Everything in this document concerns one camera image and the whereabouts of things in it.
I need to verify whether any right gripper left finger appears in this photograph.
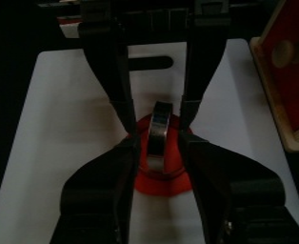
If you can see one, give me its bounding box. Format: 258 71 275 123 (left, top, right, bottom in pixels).
47 132 142 244

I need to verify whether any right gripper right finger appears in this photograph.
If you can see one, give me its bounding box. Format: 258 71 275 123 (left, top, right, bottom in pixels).
177 130 299 244

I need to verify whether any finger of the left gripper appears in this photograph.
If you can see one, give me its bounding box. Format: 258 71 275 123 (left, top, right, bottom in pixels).
178 19 231 132
78 21 138 136

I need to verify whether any round metal cutter with handle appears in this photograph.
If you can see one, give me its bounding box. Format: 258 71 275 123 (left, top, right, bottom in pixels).
135 100 186 183

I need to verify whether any flat red dough disc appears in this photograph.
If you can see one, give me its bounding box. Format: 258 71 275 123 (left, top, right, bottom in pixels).
130 112 195 197

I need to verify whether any red drawer with wooden knob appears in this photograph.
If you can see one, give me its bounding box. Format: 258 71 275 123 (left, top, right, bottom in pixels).
259 0 299 132

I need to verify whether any wooden drawer box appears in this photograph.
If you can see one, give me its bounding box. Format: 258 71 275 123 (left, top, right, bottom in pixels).
247 0 299 154

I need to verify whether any white cutting board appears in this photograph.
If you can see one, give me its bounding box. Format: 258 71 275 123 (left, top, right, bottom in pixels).
0 22 299 244

